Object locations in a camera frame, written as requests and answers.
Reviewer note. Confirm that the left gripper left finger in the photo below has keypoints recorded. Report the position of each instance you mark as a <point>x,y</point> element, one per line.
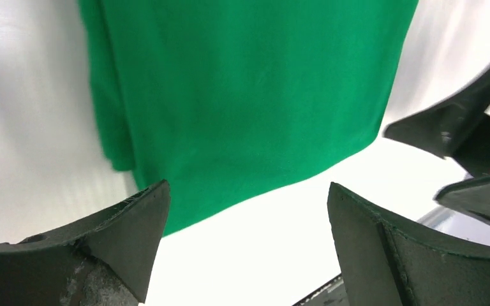
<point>105,258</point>

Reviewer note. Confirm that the green t shirt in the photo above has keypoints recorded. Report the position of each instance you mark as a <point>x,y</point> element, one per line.
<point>227,100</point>

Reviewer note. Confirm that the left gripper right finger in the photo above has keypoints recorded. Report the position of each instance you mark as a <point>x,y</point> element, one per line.
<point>387,259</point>

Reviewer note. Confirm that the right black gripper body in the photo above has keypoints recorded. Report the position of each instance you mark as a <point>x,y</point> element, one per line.
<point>473,154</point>

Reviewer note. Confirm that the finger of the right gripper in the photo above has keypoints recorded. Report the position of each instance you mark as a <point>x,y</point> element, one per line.
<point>470,197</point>
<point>443,127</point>

